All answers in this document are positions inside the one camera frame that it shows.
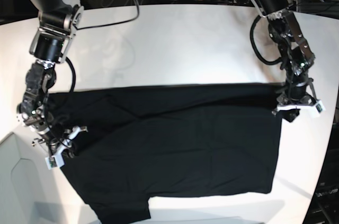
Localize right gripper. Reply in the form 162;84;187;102
31;126;88;158

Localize white plastic bin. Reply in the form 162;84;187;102
1;133;53;223

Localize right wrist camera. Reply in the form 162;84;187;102
45;155;65;170

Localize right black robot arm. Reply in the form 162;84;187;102
16;0;84;159

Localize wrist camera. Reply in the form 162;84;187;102
314;100;326;117
45;155;65;170

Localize black equipment at right edge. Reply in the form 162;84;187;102
304;118;339;224

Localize black T-shirt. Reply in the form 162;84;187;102
48;84;282;223

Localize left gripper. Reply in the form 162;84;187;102
272;80;319;123

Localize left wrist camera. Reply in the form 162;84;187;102
314;100;326;117

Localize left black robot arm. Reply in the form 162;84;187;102
249;0;325;122

